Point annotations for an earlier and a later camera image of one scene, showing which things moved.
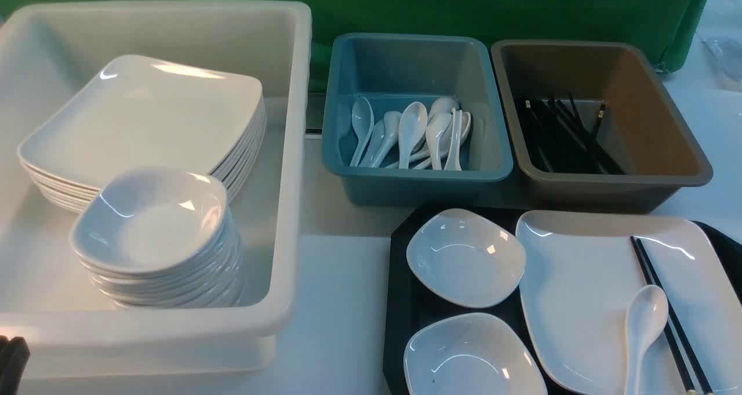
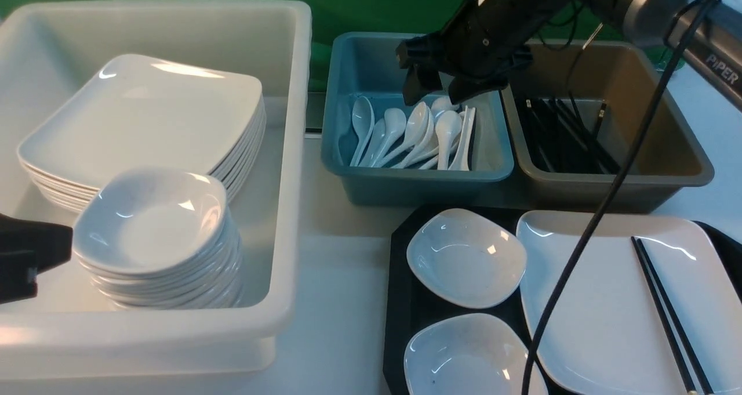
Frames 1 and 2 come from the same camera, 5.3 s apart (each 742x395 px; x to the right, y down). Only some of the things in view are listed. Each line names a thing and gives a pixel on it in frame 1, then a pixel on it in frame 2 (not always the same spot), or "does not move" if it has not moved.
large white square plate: x=580 y=271 does not move
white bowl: x=470 y=354 does not move
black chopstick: x=677 y=325 does not move
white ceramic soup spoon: x=646 y=318 → x=447 y=124
